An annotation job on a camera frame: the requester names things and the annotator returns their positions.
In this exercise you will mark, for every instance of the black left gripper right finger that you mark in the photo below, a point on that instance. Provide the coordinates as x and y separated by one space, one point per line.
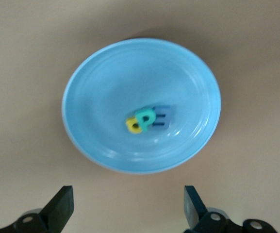
194 210

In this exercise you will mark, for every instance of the brown paper table cover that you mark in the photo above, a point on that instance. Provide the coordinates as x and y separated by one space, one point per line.
21 97

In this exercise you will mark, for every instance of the yellow foam letter a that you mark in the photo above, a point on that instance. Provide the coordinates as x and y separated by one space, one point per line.
130 126

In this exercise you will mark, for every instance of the blue foam letter m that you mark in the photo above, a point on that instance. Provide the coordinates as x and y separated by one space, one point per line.
165 114

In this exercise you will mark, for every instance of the teal foam letter p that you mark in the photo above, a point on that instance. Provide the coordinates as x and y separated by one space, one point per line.
142 115

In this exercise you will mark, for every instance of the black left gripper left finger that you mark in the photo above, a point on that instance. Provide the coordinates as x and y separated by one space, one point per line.
57 208

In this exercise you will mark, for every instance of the blue plate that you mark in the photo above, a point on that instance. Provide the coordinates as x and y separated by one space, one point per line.
130 80

